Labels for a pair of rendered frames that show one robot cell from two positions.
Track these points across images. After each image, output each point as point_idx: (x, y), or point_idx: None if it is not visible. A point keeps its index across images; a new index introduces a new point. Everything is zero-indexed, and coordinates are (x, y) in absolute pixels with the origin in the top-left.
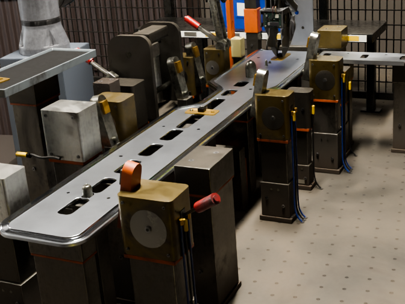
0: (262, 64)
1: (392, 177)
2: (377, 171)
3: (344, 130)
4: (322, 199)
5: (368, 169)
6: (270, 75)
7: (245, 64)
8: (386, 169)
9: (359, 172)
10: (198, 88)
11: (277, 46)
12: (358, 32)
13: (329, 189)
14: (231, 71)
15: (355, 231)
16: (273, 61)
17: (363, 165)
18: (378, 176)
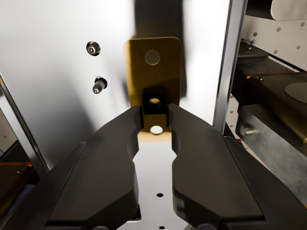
0: (77, 70)
1: (305, 54)
2: (288, 38)
3: (272, 57)
4: (228, 125)
5: (276, 35)
6: (164, 165)
7: (29, 89)
8: (301, 29)
9: (264, 49)
10: (34, 184)
11: (135, 114)
12: None
13: (232, 104)
14: (45, 154)
15: (260, 161)
16: (96, 27)
17: (269, 24)
18: (287, 55)
